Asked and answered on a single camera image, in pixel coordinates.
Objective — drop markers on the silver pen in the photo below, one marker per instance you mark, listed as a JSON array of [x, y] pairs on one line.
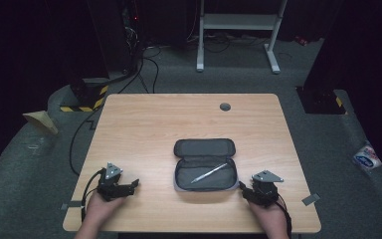
[[209, 173]]

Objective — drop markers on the black base with yellow stripes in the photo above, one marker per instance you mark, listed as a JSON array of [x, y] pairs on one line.
[[87, 96]]

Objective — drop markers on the tan cardboard piece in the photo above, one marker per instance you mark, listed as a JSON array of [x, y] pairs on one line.
[[41, 120]]

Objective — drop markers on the white and blue plastic packet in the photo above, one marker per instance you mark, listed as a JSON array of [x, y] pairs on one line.
[[366, 158]]

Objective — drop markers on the person's left hand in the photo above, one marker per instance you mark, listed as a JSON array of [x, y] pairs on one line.
[[101, 209]]

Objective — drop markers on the dark grey pencil case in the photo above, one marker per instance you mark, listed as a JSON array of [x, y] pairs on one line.
[[205, 166]]

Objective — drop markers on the grey tape strip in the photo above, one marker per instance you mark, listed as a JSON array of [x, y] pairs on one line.
[[311, 198], [71, 204]]

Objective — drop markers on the small red object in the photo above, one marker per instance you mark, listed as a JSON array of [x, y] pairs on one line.
[[301, 40]]

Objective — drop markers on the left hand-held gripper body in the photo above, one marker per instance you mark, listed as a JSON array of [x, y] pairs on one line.
[[109, 187]]

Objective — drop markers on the person's right hand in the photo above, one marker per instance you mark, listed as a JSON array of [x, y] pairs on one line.
[[271, 217]]

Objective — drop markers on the grey round table grommet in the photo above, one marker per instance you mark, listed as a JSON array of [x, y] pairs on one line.
[[225, 106]]

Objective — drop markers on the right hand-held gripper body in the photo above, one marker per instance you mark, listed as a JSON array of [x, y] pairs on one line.
[[264, 191]]

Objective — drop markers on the black equipment rack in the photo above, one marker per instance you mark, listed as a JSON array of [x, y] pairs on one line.
[[116, 33]]

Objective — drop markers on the white metal stand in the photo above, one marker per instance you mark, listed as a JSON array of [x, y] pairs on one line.
[[238, 22]]

